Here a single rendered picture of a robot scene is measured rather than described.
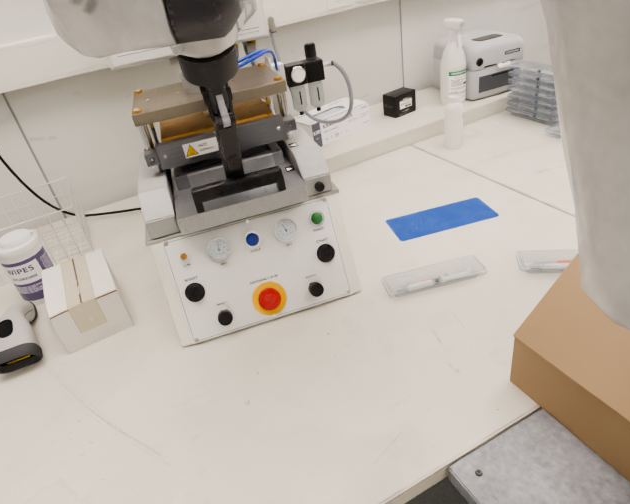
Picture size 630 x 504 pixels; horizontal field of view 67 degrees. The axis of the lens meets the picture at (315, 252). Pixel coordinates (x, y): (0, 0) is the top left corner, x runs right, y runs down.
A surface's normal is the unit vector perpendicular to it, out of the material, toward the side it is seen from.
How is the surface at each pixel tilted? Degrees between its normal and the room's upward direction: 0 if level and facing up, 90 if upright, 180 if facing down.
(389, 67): 90
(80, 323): 89
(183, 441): 0
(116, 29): 116
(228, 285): 65
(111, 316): 91
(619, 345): 40
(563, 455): 0
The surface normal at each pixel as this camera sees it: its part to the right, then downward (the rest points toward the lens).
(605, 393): -0.68, -0.40
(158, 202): 0.07, -0.30
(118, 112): 0.45, 0.43
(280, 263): 0.20, 0.10
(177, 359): -0.15, -0.82
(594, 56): -0.85, 0.52
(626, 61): -0.61, 0.71
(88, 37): 0.26, 0.87
